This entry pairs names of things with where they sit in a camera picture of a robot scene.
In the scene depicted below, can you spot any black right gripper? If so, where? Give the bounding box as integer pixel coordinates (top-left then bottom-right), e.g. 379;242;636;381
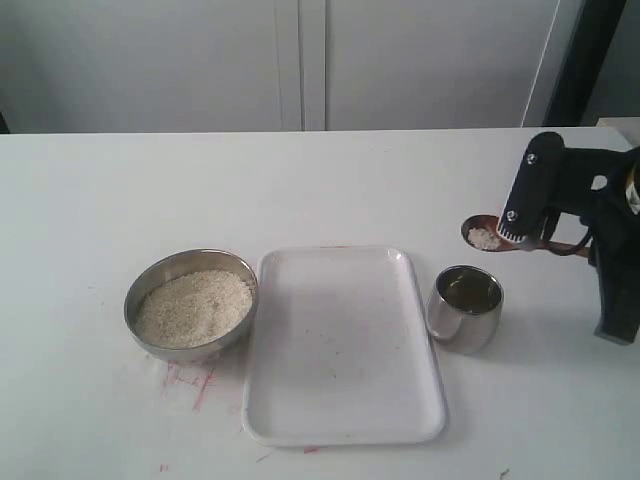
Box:
550;148;639;344

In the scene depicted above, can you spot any brown wooden spoon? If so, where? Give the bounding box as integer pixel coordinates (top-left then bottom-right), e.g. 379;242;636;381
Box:
461;214;590;259

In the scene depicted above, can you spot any small steel cup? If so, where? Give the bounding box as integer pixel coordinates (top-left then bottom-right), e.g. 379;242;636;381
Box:
426;265;504;355

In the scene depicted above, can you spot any steel bowl of rice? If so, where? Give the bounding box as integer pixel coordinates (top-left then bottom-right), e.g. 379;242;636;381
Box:
124;249;258;364

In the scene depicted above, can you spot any white plastic tray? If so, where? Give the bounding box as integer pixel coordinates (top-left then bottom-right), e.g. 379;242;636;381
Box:
242;246;447;447

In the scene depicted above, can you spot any white cabinet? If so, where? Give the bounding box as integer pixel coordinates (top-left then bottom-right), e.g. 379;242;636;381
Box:
1;1;584;133

